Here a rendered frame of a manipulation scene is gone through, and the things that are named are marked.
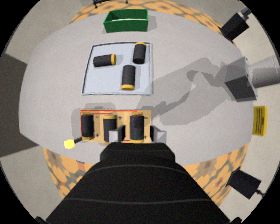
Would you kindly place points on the wooden battery holder board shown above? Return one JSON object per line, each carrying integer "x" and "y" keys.
{"x": 123, "y": 117}

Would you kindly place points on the green open-top box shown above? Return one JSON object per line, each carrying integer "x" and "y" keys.
{"x": 123, "y": 20}

